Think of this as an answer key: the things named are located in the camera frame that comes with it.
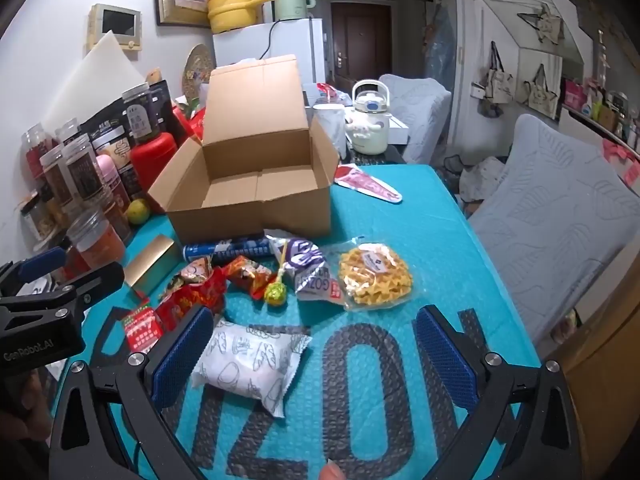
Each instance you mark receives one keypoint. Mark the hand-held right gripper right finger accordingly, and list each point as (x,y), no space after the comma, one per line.
(445,360)

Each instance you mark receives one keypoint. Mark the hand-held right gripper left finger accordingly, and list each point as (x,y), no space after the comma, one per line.
(182,355)

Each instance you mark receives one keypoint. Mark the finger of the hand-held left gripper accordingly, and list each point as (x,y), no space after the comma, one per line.
(45,264)
(95,285)

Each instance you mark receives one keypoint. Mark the gold paper box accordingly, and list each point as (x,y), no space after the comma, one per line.
(150,265)

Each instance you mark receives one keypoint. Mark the red gold cartoon candy packet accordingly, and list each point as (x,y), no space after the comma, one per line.
(192,295)

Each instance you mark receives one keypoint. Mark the white printed bread packet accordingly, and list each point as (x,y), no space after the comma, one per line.
(250,360)

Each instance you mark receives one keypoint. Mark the red orange snack packet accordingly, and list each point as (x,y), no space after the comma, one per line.
(247,275)

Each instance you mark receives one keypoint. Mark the clear waffle packet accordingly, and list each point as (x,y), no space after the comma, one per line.
(375,275)

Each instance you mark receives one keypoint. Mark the green lollipop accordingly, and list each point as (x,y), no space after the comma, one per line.
(275,294)

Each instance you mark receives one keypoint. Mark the blue tablet tube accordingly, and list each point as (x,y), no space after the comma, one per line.
(225,249)

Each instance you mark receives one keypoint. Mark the brown cardboard box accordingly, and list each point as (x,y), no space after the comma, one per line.
(260,160)

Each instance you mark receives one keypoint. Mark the person's left hand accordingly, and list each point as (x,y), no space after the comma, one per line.
(22,400)

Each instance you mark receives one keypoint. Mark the person's right hand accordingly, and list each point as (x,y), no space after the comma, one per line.
(333,473)

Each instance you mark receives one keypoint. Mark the small red green packet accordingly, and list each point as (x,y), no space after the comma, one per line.
(142,327)

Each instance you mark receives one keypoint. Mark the yellow green lemon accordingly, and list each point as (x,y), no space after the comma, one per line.
(138,211)

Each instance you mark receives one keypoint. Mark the cluster of clear plastic jars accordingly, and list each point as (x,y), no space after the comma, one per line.
(85,165)

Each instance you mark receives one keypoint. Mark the pink bottle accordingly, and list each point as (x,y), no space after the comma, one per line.
(112,177)

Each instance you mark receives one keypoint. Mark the teal bubble mat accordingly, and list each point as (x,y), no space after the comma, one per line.
(415,240)

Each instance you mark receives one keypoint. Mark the red plastic bottle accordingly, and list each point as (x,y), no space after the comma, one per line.
(152,160)

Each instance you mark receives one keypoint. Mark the black stand-up pouch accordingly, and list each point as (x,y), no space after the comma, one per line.
(167,110)
(107,130)

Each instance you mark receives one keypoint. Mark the purple silver snack bag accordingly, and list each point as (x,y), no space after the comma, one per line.
(310,267)

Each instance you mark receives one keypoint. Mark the grey covered chair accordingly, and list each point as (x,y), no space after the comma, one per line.
(420,110)
(550,210)

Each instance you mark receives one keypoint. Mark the red snack bag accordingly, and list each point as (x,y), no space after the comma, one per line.
(187,122)

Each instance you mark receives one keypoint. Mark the white foam board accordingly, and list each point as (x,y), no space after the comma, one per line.
(95,80)

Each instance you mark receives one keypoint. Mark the pink red flat packet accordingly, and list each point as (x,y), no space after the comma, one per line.
(365,182)

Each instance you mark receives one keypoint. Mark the round woven plate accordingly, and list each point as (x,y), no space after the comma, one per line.
(197,70)

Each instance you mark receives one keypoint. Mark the white cartoon water jug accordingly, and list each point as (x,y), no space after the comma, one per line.
(367,125)

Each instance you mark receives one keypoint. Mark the white cup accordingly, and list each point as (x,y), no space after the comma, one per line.
(330,127)

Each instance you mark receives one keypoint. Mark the canvas tote bag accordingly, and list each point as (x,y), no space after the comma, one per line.
(542,92)
(497,85)

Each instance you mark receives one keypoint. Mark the yellow enamel pot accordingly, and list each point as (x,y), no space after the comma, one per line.
(230,12)

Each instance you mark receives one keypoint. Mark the row of shelf bottles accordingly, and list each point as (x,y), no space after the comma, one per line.
(605,100)

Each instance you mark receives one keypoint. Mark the blue wrapped bundle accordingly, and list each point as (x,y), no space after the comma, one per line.
(440,42)

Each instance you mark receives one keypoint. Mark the white mini fridge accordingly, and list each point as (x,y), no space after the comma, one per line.
(300,40)

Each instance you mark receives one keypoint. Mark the brown door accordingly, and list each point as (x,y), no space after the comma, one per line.
(360,40)

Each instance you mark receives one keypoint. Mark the white stair cabinet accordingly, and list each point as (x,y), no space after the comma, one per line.
(505,15)

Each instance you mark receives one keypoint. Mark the wall intercom panel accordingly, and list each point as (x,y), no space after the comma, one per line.
(117,25)

